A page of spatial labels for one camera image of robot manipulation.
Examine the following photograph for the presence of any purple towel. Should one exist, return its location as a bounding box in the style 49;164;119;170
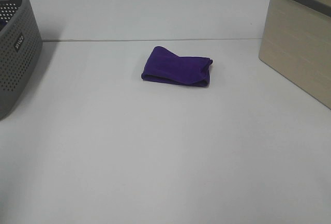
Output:
141;46;213;87

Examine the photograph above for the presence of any beige bin with grey rim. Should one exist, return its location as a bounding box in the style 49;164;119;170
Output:
259;0;330;108

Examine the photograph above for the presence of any grey perforated plastic basket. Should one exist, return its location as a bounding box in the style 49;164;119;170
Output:
1;0;42;119

